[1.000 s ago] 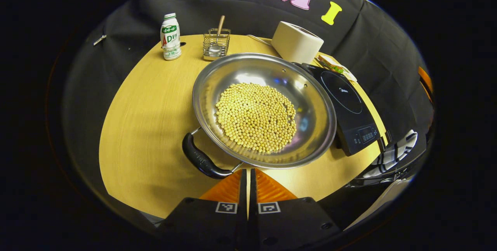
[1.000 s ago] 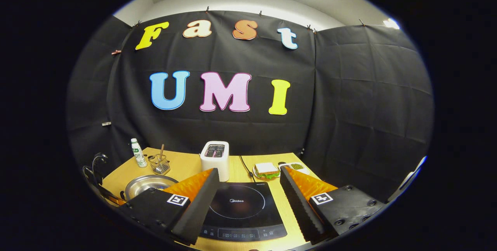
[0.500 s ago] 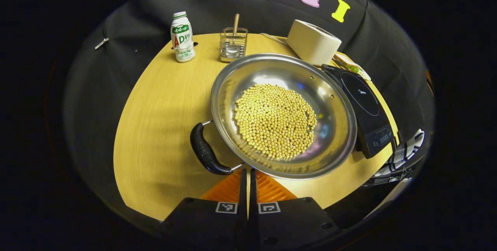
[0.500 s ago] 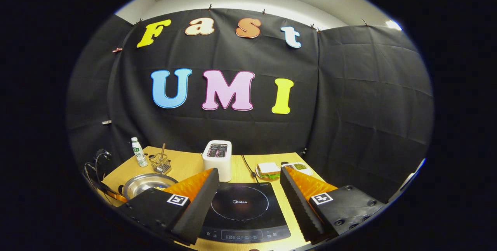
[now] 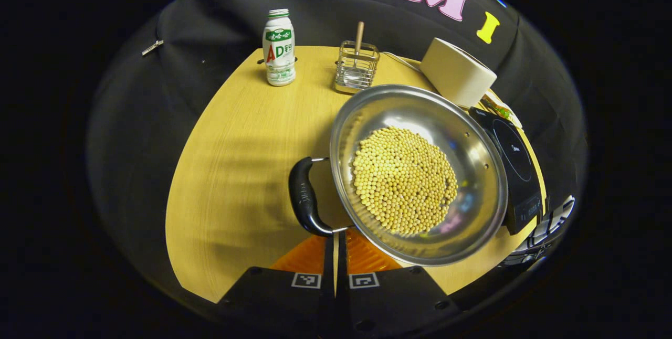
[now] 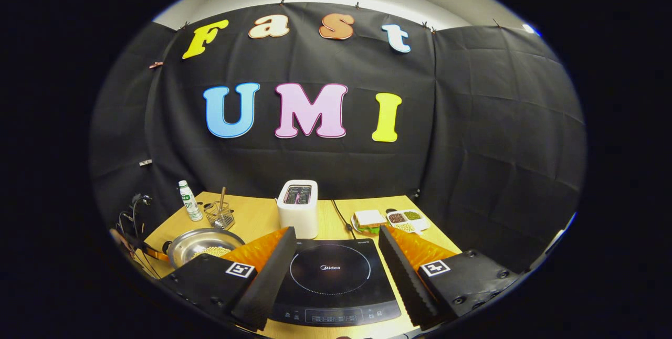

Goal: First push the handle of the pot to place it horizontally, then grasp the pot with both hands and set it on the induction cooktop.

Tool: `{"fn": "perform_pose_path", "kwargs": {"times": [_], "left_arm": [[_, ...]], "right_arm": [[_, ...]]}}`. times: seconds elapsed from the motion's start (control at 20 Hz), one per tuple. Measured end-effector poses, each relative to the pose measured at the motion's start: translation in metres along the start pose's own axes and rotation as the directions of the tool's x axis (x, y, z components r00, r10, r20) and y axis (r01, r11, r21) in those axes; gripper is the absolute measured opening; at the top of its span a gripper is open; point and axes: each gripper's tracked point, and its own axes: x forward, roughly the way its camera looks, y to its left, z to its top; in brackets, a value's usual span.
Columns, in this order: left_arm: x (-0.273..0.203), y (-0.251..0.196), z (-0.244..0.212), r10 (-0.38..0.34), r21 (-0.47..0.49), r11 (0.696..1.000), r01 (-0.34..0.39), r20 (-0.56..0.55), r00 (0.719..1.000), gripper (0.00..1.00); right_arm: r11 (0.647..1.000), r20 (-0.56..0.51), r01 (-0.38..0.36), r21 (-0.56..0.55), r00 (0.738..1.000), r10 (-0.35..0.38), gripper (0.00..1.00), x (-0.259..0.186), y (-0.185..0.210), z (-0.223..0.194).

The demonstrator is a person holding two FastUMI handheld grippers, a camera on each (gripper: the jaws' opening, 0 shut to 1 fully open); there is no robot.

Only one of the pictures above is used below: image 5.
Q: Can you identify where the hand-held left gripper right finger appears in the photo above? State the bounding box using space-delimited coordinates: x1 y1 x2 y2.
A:
336 228 463 337

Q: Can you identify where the steel pot with black handles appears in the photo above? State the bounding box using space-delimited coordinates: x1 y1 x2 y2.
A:
288 84 509 267

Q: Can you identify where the green food packet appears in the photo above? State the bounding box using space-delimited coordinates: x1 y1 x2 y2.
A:
480 90 523 129

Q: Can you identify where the wooden-handled metal spoon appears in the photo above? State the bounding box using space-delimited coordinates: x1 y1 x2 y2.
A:
353 21 365 82

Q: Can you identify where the white toaster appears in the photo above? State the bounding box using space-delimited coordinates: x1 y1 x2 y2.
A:
419 37 497 109

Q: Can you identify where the black backdrop cloth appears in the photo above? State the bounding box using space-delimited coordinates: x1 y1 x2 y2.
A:
87 0 589 324

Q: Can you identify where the pile of yellow soybeans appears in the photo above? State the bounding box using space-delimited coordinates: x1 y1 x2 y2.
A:
351 126 459 237

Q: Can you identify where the white toaster cable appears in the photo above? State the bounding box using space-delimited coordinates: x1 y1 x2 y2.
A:
381 51 423 73

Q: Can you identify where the white green-label drink bottle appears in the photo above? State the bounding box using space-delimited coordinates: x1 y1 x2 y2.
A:
262 8 297 87

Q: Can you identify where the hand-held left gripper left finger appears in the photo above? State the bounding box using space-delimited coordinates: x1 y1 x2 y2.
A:
216 233 337 337

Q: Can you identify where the wire mesh utensil basket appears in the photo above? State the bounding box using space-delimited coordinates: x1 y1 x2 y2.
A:
334 40 381 94

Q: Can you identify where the black induction cooktop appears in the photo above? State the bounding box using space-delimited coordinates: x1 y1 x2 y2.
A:
469 107 544 236

